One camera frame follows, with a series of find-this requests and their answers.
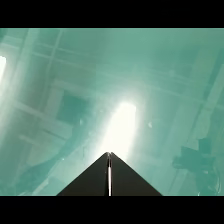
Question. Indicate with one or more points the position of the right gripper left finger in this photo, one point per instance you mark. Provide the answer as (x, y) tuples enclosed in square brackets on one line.
[(91, 181)]

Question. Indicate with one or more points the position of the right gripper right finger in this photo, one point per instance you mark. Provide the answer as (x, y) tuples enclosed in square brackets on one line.
[(128, 181)]

